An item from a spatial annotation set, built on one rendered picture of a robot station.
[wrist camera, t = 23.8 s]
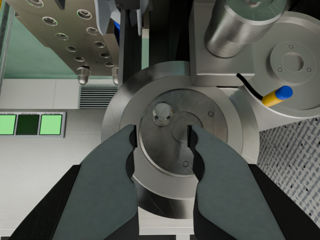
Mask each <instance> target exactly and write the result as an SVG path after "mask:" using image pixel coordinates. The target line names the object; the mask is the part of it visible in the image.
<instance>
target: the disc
mask: <svg viewBox="0 0 320 240"><path fill-rule="evenodd" d="M172 75H187V76H190V61H167V62H162V63H158V64H155V65H152V66H149V67H147V68H144V69H142V70H141V71H139V72H137V73H136V74H134V75H133V76H131V77H130V78H129V79H128V80H127V81H125V82H124V83H123V84H122V85H121V87H120V88H119V89H118V90H117V92H116V93H115V94H114V96H113V97H112V99H111V101H110V103H109V105H108V107H107V109H106V112H105V115H104V119H103V123H102V129H101V143H102V142H104V141H105V140H106V139H108V138H109V137H111V136H112V135H114V134H115V133H116V132H118V131H119V125H120V120H121V117H122V114H123V112H124V109H125V107H126V106H127V104H128V102H129V101H130V99H131V98H132V97H133V96H134V94H135V93H136V92H137V91H139V90H140V89H141V88H142V87H144V86H145V85H147V84H148V83H150V82H152V81H154V80H156V79H159V78H162V77H166V76H172ZM216 87H217V88H218V89H220V90H221V91H222V92H223V93H224V94H225V95H226V96H227V97H228V98H229V99H230V101H231V102H232V104H233V105H234V107H235V109H236V111H237V112H238V115H239V117H240V121H241V124H242V129H243V148H242V153H241V156H242V157H243V158H244V159H245V160H246V161H247V162H248V163H249V164H257V160H258V156H259V149H260V135H259V128H258V124H257V120H256V117H255V114H254V111H253V109H252V107H251V105H250V103H249V101H248V100H247V98H246V96H245V95H244V94H243V92H242V91H241V90H240V89H239V87H238V86H216ZM131 180H132V181H133V182H134V184H135V186H136V188H137V199H138V206H139V207H140V208H142V209H144V210H146V211H148V212H150V213H152V214H155V215H158V216H161V217H165V218H170V219H180V220H184V219H193V208H194V201H195V199H189V200H176V199H170V198H166V197H163V196H160V195H158V194H155V193H153V192H151V191H150V190H148V189H147V188H145V187H144V186H142V185H141V184H140V183H139V182H138V181H137V180H136V179H135V178H134V177H133V176H132V177H131Z"/></svg>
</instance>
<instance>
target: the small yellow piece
mask: <svg viewBox="0 0 320 240"><path fill-rule="evenodd" d="M236 77H238V78H239V79H240V80H241V81H242V82H243V83H244V85H245V86H246V87H247V89H248V90H249V91H250V92H251V93H252V94H253V95H254V96H255V97H256V98H257V99H259V100H261V101H262V103H263V105H264V106H266V107H271V106H273V105H275V104H277V103H280V102H282V101H284V100H286V99H287V98H289V97H291V96H292V95H293V91H292V88H291V87H289V86H282V87H280V88H279V89H276V90H274V91H272V92H271V93H269V94H267V95H265V96H264V97H263V96H261V95H260V94H258V93H257V92H256V91H255V90H254V88H253V87H252V86H251V85H250V84H249V83H248V81H247V80H246V79H245V78H244V77H243V76H242V75H241V74H240V73H237V75H236Z"/></svg>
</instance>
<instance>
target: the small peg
mask: <svg viewBox="0 0 320 240"><path fill-rule="evenodd" d="M172 112H173V110H172V107H171V105H170V104H169V103H167V102H165V101H160V102H158V103H156V104H155V105H154V107H153V120H154V123H155V124H156V125H158V126H160V127H164V126H166V125H167V124H168V123H169V121H170V119H171V116H172Z"/></svg>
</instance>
